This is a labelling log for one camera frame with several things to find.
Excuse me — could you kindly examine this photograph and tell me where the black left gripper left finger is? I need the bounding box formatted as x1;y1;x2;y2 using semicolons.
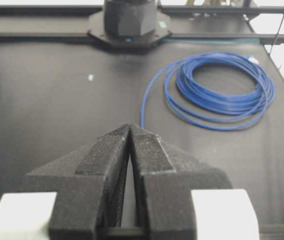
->
22;124;130;240

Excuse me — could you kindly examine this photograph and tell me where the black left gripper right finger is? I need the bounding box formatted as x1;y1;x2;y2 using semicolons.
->
129;124;232;240

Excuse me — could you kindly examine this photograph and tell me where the black aluminium frame rail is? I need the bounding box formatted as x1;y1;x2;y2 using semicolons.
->
0;1;284;48

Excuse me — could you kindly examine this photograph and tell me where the small blue tape marker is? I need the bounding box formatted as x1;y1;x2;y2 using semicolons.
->
88;74;94;81

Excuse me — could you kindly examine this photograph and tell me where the blue LAN cable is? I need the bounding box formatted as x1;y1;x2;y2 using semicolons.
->
140;51;275;132

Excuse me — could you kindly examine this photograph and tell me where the thin black hanging cable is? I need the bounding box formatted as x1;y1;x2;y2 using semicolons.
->
267;0;284;56

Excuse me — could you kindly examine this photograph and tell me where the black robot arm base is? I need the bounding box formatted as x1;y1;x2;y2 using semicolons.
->
87;0;172;48

